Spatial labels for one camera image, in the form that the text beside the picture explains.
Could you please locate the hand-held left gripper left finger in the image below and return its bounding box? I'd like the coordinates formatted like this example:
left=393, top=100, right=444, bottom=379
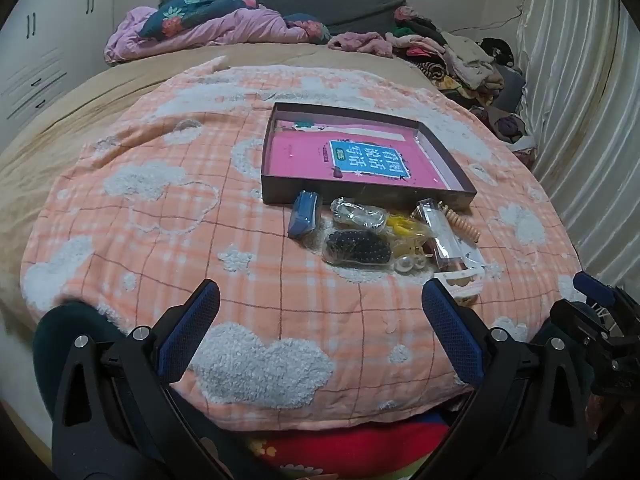
left=50, top=279, right=223, bottom=480

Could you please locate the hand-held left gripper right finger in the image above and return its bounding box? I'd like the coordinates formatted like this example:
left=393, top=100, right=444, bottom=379
left=421, top=278, right=590, bottom=480

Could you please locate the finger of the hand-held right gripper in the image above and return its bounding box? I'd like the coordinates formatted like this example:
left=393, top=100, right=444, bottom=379
left=549, top=299, right=609, bottom=342
left=572, top=271, right=623, bottom=311

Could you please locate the white jewelry card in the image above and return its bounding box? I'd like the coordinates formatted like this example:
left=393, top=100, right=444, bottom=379
left=434, top=267, right=487, bottom=306

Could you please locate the pearl hair clip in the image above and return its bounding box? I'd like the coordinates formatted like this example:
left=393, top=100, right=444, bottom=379
left=393, top=255, right=428, bottom=275

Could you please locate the clear amber packet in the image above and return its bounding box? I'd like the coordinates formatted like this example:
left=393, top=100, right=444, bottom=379
left=392, top=237, right=426, bottom=257

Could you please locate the clear packaged silver clip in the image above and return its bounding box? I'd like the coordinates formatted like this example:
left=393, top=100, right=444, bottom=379
left=417, top=199, right=476, bottom=271

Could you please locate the orange spiral hair tie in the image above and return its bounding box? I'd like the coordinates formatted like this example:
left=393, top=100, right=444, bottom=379
left=440, top=202, right=482, bottom=243

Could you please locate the yellow hair clip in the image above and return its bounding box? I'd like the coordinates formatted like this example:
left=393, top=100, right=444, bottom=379
left=382, top=212, right=426, bottom=238

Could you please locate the black beaded jewelry bag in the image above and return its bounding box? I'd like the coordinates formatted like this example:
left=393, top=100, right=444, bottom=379
left=322, top=230, right=393, bottom=267

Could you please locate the silver jewelry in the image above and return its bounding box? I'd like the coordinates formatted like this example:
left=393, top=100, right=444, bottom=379
left=330, top=197, right=388, bottom=228

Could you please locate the blue hair clip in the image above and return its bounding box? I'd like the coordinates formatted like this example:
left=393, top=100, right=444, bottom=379
left=287, top=190, right=322, bottom=240

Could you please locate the dark cardboard box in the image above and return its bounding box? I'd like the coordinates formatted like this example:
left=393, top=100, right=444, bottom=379
left=260, top=102, right=477, bottom=211

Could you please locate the peach plaid blanket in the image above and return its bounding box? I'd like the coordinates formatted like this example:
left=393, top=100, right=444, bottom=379
left=20, top=55, right=586, bottom=433

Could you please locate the dark teal cloth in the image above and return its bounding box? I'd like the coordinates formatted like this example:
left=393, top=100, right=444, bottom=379
left=32, top=302, right=131, bottom=411

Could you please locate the red cloth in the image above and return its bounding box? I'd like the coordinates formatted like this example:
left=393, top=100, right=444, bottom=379
left=245, top=422, right=451, bottom=480

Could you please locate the cream curtain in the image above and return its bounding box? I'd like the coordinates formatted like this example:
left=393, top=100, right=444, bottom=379
left=515, top=0, right=640, bottom=286

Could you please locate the bag of clothes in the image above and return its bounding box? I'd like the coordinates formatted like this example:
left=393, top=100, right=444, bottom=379
left=482, top=105, right=538, bottom=153

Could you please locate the pink book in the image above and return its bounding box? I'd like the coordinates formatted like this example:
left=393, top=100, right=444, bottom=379
left=270, top=117, right=453, bottom=188

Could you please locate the pile of folded clothes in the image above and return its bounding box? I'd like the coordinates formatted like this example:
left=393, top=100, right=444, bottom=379
left=385, top=5, right=506, bottom=106

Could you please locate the pink fuzzy cloth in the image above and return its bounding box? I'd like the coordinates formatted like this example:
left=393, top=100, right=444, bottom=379
left=327, top=31, right=396, bottom=58

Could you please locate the purple quilt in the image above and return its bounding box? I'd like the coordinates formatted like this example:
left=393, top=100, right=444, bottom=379
left=104, top=5, right=331, bottom=65

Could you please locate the white wardrobe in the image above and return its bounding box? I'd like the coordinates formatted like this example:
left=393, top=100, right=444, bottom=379
left=0, top=0, right=118, bottom=146

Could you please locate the dark floral pillow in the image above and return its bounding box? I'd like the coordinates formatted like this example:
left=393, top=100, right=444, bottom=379
left=139, top=0, right=261, bottom=38

